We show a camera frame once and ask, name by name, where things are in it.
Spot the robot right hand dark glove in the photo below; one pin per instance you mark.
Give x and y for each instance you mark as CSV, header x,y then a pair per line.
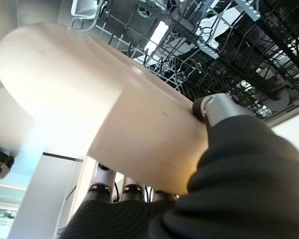
x,y
239,186

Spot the built-in dishwasher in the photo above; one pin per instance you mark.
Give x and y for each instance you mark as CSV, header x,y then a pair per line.
x,y
27,12

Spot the cream ceramic plate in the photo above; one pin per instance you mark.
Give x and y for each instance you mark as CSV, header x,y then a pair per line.
x,y
89,99

